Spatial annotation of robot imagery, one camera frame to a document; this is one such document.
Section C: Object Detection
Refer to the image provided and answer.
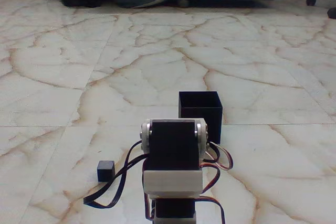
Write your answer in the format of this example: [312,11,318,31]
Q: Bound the black box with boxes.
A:
[178,91,223,145]

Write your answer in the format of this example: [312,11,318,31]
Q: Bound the small black cube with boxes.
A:
[97,159,116,182]

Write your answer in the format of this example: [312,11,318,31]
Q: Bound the red white black servo wires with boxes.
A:
[195,141,234,224]

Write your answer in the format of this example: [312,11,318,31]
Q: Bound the dark flat ribbon cable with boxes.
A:
[83,140,150,208]

